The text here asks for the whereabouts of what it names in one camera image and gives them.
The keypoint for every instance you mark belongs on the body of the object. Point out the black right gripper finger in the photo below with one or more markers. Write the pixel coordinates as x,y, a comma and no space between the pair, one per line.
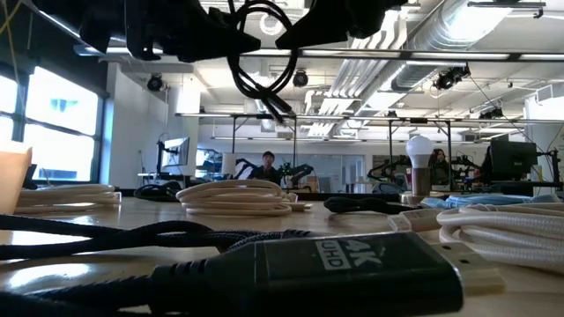
321,39
328,17

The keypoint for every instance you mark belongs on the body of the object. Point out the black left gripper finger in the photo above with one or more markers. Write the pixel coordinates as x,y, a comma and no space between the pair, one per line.
207,28
207,50

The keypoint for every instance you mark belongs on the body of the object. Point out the black background robot arm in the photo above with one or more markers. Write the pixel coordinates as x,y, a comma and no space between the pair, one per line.
302,169
388,165

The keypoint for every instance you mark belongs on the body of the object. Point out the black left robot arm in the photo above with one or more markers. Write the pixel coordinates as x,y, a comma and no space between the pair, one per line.
66,13

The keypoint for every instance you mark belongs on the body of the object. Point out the computer monitor on arm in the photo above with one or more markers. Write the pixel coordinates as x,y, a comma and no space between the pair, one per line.
176,152

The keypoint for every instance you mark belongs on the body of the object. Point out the overhead light bar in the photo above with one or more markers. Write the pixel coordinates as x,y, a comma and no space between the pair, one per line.
458,56

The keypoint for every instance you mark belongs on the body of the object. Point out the large window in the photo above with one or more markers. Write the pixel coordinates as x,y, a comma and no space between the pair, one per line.
61,110

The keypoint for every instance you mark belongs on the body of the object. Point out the person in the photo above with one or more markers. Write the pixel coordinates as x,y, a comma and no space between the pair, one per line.
267,169
440,167

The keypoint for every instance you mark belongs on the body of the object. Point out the white bulb table lamp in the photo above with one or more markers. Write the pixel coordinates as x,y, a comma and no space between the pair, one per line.
419,152

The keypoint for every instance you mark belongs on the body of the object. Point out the black computer monitor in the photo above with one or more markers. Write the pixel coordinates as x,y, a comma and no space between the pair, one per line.
513,160

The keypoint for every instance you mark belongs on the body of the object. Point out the beige object at left edge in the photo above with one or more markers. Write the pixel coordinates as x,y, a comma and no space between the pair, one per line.
11,180

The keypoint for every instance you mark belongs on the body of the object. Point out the black overhead camera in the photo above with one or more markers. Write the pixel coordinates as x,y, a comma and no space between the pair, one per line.
491,113
449,78
155,83
300,78

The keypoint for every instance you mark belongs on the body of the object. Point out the silver ventilation duct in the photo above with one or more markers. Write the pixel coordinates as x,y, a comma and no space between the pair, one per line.
440,44

